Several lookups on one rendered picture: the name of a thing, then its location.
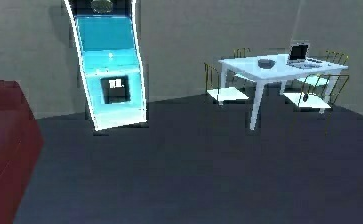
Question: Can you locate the white dining table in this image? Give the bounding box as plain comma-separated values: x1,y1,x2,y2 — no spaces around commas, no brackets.
218,53,349,132

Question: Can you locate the blue arcade cabinet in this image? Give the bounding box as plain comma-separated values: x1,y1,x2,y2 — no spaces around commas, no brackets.
61,0,149,132

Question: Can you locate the grey bowl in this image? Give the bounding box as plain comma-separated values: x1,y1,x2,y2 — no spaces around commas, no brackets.
257,58,277,70

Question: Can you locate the grey laptop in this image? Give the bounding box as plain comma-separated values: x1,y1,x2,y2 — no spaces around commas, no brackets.
286,42,324,70

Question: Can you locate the red sofa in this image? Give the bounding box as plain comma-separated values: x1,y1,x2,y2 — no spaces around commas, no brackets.
0,78,45,224

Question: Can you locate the white chair with gold frame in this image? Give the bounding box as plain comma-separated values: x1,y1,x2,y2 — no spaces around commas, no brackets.
296,49,351,90
282,73,351,137
229,47,257,88
203,61,251,106

